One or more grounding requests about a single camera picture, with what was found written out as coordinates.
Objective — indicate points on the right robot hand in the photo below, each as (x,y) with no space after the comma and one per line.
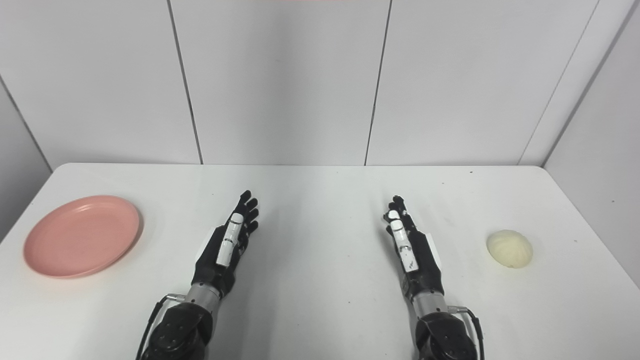
(419,260)

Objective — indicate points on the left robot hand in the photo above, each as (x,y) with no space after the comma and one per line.
(220,252)

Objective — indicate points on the white steamed bun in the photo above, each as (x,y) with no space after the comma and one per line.
(510,248)

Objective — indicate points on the pink plate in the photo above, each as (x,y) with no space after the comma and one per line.
(82,236)

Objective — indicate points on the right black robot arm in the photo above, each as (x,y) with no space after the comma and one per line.
(442,330)

